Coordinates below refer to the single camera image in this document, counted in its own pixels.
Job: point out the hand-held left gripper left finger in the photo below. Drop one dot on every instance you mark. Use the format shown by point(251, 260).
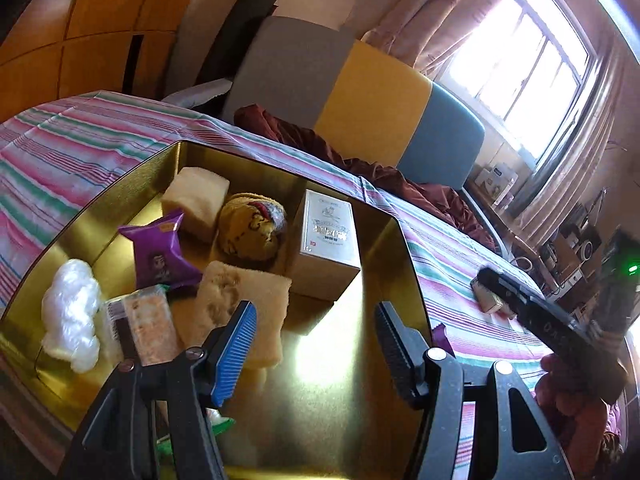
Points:
point(235, 355)

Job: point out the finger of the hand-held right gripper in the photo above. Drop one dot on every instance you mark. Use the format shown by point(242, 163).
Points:
point(502, 287)

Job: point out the pink curtain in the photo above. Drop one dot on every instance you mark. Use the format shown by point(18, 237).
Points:
point(440, 15)
point(580, 160)

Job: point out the purple snack packet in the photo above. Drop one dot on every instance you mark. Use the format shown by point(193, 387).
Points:
point(157, 255)
point(444, 340)

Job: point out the gold metal tray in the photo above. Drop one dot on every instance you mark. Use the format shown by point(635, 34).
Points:
point(325, 385)

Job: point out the person's right hand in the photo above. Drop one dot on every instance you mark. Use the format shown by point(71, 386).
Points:
point(570, 410)

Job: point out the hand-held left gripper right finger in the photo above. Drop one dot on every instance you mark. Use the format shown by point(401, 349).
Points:
point(395, 355)

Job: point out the wooden wardrobe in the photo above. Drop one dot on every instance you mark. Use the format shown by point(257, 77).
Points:
point(90, 25)

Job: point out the yellow sponge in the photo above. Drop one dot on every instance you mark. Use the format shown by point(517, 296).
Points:
point(220, 290)

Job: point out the pale yellow sponge block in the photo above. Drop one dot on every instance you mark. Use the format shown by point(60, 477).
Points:
point(195, 200)

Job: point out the green packet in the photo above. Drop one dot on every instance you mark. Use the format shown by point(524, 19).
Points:
point(220, 425)

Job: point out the clear packet with barcode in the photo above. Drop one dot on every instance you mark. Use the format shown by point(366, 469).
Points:
point(150, 320)

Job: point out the white cardboard box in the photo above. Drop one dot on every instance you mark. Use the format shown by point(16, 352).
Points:
point(325, 245)

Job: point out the cluttered wooden desk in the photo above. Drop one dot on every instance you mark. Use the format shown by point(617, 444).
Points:
point(545, 260)

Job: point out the small beige box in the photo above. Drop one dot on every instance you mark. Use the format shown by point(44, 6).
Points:
point(490, 306)

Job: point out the yellow round plush toy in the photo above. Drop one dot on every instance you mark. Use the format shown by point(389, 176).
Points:
point(250, 230)

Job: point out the black rolled mat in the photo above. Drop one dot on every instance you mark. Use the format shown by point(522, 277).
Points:
point(235, 35)

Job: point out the maroon blanket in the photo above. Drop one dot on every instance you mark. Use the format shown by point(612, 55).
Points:
point(430, 200)

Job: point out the white boxes on sill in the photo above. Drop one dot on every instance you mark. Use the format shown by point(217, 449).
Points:
point(497, 180)

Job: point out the window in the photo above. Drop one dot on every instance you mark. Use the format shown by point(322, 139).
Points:
point(525, 75)

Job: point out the striped bedsheet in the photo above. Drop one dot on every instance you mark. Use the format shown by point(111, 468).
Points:
point(75, 150)

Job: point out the white pillow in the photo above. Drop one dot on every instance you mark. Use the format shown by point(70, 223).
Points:
point(195, 95)

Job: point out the white plastic bag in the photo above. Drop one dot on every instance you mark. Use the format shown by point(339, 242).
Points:
point(70, 310)

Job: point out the grey yellow blue headboard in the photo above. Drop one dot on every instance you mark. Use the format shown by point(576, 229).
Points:
point(370, 95)

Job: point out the black stereo speaker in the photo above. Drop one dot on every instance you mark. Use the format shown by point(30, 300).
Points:
point(582, 247)

